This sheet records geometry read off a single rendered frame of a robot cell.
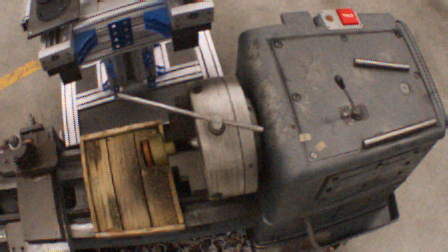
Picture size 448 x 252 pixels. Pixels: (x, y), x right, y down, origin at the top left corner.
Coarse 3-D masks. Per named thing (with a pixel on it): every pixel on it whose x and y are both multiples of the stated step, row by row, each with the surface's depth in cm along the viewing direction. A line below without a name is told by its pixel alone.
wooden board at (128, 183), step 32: (128, 128) 160; (160, 128) 161; (96, 160) 157; (128, 160) 158; (96, 192) 153; (128, 192) 153; (160, 192) 154; (96, 224) 146; (128, 224) 148; (160, 224) 149
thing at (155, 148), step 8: (152, 136) 137; (160, 136) 136; (144, 144) 135; (152, 144) 135; (160, 144) 135; (168, 144) 136; (144, 152) 135; (152, 152) 134; (160, 152) 134; (168, 152) 136; (176, 152) 136; (144, 160) 135; (152, 160) 136; (160, 160) 135; (168, 160) 137
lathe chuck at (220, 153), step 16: (208, 80) 135; (192, 96) 129; (208, 96) 128; (224, 96) 128; (208, 112) 126; (224, 112) 126; (208, 128) 124; (224, 128) 125; (208, 144) 124; (224, 144) 125; (208, 160) 125; (224, 160) 125; (240, 160) 126; (208, 176) 126; (224, 176) 127; (240, 176) 128; (208, 192) 130; (224, 192) 131; (240, 192) 134
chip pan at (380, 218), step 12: (360, 216) 185; (372, 216) 185; (384, 216) 184; (324, 228) 183; (336, 228) 183; (348, 228) 183; (360, 228) 183; (372, 228) 182; (300, 240) 181; (324, 240) 181; (336, 240) 181
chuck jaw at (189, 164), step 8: (192, 152) 136; (176, 160) 135; (184, 160) 135; (192, 160) 135; (200, 160) 135; (176, 168) 136; (184, 168) 134; (192, 168) 134; (200, 168) 134; (184, 176) 134; (192, 176) 133; (200, 176) 133; (192, 184) 132; (200, 184) 132; (192, 192) 133; (200, 192) 134
